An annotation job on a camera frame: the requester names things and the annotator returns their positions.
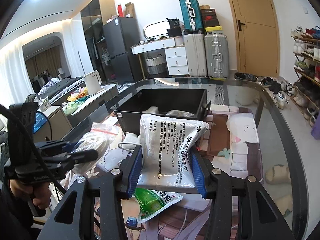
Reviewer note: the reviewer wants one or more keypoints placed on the black handbag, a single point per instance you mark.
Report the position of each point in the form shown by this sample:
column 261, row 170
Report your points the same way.
column 175, row 29

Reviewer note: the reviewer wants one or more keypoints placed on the black storage box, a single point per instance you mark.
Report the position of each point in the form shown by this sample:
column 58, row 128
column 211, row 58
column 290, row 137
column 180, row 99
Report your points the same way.
column 193, row 101

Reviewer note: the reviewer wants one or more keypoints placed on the wooden shoe rack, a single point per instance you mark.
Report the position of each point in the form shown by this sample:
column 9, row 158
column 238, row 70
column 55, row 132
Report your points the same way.
column 306, row 67

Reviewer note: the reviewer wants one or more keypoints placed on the white suitcase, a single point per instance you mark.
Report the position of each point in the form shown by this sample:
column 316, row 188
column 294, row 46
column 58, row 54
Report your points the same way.
column 196, row 55

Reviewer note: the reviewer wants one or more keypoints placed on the silver suitcase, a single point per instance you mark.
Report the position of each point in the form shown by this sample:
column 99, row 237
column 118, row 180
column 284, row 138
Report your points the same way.
column 217, row 55

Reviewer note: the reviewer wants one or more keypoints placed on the woven laundry basket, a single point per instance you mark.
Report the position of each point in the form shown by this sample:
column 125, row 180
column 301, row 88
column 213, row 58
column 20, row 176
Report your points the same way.
column 155, row 65

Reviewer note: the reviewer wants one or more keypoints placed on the beige slipper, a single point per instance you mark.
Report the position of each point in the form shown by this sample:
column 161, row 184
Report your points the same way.
column 278, row 174

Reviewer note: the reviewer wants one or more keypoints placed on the black glass wardrobe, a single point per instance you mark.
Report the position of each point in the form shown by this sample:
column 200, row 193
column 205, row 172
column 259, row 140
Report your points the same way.
column 94, row 16

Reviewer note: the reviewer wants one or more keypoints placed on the oval black frame mirror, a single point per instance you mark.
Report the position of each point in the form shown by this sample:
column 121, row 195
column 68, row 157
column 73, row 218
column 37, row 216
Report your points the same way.
column 156, row 30

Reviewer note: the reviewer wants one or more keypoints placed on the grey side cabinet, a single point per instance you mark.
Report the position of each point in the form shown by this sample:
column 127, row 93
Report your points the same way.
column 57, row 124

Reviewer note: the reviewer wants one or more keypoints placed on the green white medicine pouch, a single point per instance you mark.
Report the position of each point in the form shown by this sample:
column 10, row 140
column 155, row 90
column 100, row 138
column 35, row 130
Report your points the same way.
column 153, row 202

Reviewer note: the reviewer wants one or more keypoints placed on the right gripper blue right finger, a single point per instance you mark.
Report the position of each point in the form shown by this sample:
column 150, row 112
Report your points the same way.
column 259, row 217

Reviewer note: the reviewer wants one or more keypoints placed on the stacked shoe boxes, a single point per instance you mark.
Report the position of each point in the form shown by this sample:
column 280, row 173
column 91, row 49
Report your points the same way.
column 209, row 19

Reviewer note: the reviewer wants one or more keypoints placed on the white trash bin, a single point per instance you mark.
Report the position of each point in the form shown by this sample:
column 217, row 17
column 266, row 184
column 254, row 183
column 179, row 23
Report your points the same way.
column 245, row 95

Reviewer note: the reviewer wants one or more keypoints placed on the purple paper bag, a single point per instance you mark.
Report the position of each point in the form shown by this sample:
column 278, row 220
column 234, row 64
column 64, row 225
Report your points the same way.
column 315, row 132

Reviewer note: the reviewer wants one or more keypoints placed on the left hand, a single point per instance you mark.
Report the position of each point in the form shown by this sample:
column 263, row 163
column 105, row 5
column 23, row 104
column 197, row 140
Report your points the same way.
column 41, row 193

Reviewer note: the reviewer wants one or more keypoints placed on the tan wooden door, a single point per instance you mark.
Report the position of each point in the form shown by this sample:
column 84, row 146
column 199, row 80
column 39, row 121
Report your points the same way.
column 257, row 36

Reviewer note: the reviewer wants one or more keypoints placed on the silver medicine pouch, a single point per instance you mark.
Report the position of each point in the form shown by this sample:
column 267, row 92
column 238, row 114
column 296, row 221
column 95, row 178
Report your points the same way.
column 165, row 144

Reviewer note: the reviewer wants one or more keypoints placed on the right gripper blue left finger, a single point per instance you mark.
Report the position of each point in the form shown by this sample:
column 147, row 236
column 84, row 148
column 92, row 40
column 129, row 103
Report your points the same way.
column 73, row 217

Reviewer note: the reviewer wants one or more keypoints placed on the white blue plush toy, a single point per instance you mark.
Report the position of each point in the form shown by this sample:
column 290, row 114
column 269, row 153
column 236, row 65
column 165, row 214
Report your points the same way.
column 131, row 138

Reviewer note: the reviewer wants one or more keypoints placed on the black refrigerator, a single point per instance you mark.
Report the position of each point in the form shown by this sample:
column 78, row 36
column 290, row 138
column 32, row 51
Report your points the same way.
column 121, row 34

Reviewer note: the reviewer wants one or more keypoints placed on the anime printed desk mat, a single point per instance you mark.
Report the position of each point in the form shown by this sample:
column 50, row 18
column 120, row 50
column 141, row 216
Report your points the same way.
column 230, row 144

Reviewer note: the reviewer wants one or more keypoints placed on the white drawer desk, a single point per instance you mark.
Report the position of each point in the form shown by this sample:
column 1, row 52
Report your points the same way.
column 174, row 53

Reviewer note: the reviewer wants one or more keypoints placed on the white electric kettle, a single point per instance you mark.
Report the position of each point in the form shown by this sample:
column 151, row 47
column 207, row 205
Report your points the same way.
column 93, row 82

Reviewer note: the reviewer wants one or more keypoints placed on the teal suitcase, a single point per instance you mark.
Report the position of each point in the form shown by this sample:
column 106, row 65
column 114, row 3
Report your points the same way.
column 191, row 14

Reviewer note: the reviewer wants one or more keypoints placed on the small white packet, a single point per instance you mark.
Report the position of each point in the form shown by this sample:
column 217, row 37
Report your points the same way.
column 151, row 110

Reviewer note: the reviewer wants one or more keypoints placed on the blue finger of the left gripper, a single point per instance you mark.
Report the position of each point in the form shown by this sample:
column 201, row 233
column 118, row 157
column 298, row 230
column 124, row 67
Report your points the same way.
column 55, row 146
column 81, row 157

